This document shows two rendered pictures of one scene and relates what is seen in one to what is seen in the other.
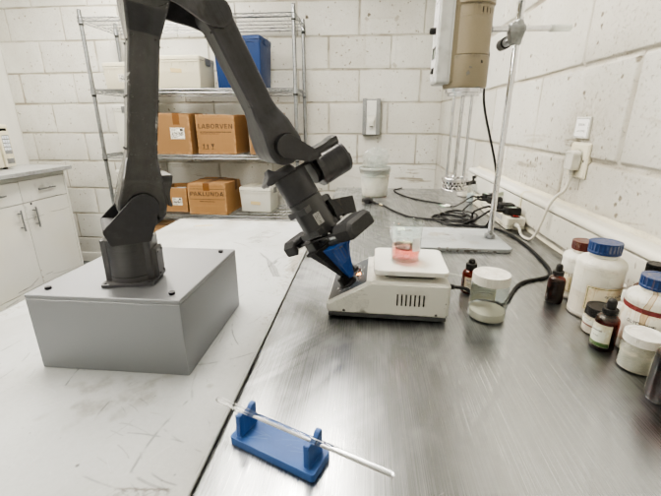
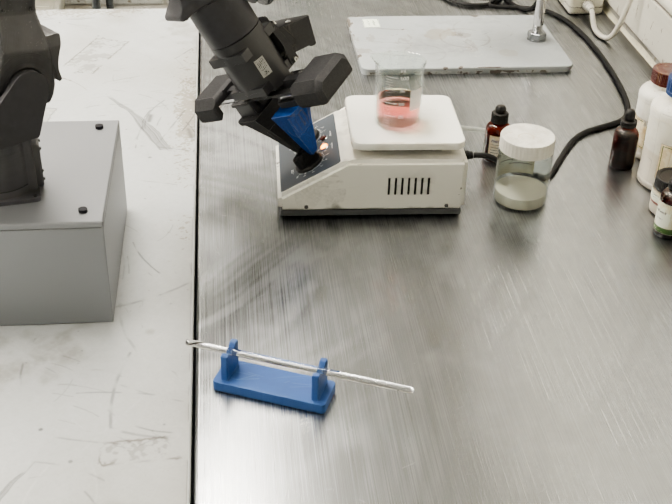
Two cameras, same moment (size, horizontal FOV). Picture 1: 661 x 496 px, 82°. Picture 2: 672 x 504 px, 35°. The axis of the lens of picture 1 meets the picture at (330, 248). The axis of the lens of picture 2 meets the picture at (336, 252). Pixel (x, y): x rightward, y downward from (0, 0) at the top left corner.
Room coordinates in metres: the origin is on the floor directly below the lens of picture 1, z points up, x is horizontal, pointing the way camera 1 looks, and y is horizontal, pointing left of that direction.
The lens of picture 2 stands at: (-0.39, 0.15, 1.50)
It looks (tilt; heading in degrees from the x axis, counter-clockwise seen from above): 33 degrees down; 348
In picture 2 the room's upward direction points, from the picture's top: 2 degrees clockwise
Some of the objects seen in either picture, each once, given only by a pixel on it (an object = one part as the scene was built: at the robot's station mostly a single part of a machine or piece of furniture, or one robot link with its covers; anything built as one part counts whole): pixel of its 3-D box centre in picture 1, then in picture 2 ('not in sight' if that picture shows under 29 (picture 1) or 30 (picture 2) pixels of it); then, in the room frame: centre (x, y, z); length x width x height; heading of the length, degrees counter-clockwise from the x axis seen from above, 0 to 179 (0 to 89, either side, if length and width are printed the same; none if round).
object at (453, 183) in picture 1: (458, 142); not in sight; (1.02, -0.33, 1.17); 0.07 x 0.07 x 0.25
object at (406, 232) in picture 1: (404, 239); (396, 89); (0.62, -0.13, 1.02); 0.06 x 0.05 x 0.08; 61
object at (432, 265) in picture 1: (408, 261); (403, 121); (0.62, -0.14, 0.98); 0.12 x 0.12 x 0.01; 83
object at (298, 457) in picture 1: (278, 436); (274, 373); (0.30, 0.05, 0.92); 0.10 x 0.03 x 0.04; 62
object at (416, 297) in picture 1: (392, 283); (377, 157); (0.62, -0.11, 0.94); 0.22 x 0.13 x 0.08; 83
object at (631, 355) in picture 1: (640, 350); not in sight; (0.44, -0.41, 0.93); 0.05 x 0.05 x 0.05
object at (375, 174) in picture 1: (375, 170); not in sight; (1.70, -0.20, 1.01); 0.14 x 0.14 x 0.21
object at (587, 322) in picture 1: (598, 319); (671, 193); (0.53, -0.42, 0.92); 0.04 x 0.04 x 0.04
